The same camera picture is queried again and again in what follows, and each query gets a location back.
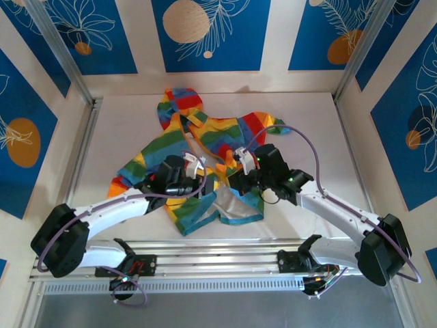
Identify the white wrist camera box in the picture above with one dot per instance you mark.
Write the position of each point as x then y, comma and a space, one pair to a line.
194, 164
245, 159

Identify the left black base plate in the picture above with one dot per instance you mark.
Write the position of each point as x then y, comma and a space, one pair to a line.
147, 264

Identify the right black controller board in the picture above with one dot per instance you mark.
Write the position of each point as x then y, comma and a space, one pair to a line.
314, 285

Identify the black controller board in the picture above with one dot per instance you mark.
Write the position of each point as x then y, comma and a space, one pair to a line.
123, 284
314, 285

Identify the aluminium frame post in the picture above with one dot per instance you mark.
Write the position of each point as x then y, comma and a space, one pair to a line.
58, 48
368, 44

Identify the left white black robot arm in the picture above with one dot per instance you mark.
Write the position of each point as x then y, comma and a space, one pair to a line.
109, 212

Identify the aluminium mounting rail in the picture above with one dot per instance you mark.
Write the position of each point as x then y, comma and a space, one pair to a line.
218, 259

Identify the rainbow striped jacket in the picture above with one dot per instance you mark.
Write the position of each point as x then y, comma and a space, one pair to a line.
177, 136

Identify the grey metal sheet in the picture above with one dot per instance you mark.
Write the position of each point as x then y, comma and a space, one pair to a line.
218, 312

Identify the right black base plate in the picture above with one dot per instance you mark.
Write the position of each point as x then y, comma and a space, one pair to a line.
288, 261

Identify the left black controller board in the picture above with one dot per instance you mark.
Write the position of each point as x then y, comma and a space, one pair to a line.
123, 284

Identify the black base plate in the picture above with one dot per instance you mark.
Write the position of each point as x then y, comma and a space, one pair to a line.
288, 261
147, 264

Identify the blue floral wall panel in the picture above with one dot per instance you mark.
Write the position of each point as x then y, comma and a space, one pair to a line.
20, 136
406, 130
317, 34
102, 34
211, 34

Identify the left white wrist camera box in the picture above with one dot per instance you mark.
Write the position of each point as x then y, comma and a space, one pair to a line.
194, 164

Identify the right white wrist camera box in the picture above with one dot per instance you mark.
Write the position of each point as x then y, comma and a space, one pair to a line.
245, 159

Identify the aluminium side rail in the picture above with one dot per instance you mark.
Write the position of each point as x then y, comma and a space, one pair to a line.
351, 136
87, 143

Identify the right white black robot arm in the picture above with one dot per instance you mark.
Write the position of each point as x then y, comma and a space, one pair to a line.
341, 212

